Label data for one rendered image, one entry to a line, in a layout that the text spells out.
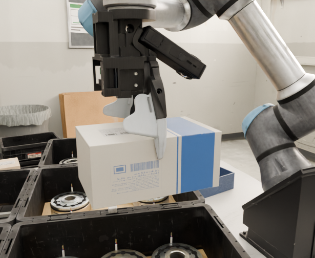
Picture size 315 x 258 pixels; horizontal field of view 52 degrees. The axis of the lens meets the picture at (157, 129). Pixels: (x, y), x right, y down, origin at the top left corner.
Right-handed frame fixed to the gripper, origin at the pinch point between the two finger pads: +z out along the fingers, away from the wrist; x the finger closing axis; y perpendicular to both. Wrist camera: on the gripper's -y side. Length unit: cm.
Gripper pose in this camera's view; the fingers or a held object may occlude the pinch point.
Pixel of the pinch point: (146, 145)
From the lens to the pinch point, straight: 50.8
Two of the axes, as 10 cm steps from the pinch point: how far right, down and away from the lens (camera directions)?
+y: -9.2, 1.0, -3.7
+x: 3.8, 2.3, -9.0
